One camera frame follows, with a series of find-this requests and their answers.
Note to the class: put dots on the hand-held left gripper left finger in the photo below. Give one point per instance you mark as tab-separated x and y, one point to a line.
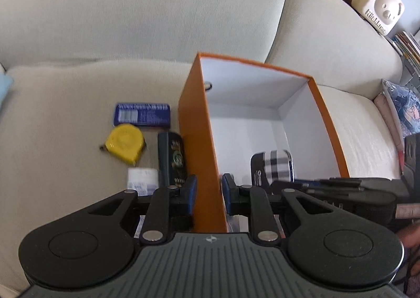
190	196

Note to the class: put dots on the orange cardboard box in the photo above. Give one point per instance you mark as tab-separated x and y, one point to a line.
197	137

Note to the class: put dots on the beige sofa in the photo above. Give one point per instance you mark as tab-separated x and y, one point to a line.
131	22

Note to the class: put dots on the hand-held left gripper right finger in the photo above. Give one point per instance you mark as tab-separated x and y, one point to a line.
227	193

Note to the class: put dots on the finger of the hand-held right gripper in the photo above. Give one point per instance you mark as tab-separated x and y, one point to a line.
334	189
341	181

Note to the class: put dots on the yellow tape measure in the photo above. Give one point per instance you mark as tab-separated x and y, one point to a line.
124	143

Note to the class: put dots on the stack of books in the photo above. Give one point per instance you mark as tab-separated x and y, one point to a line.
408	48

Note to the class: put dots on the black tube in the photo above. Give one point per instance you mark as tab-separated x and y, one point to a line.
170	157

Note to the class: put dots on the plaid zip case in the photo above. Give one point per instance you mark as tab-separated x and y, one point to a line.
275	163

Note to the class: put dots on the person's right hand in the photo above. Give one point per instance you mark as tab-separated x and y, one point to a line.
410	235

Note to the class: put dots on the white barcode sachet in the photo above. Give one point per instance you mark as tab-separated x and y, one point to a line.
141	180

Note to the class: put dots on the blue printed pillow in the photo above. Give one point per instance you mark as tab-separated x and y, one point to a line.
405	104

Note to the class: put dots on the light blue blanket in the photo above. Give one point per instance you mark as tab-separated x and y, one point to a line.
4	84

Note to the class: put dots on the pink cushion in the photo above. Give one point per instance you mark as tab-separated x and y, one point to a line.
387	114

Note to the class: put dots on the blue packet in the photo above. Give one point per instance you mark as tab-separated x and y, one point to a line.
141	114

